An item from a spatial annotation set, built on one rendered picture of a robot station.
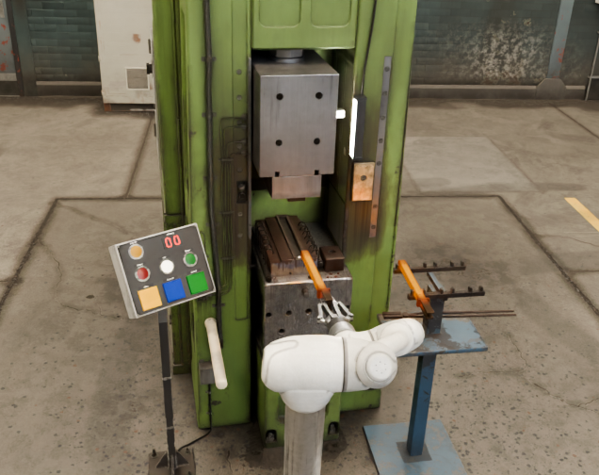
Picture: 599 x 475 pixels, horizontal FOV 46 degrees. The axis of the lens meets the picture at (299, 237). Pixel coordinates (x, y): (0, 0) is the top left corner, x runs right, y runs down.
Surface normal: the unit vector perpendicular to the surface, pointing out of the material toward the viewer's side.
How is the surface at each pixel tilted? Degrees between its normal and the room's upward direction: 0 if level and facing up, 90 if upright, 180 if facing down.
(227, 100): 90
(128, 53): 90
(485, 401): 0
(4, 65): 90
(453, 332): 0
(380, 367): 57
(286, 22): 90
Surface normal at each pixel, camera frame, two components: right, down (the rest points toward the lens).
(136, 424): 0.03, -0.89
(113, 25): 0.06, 0.46
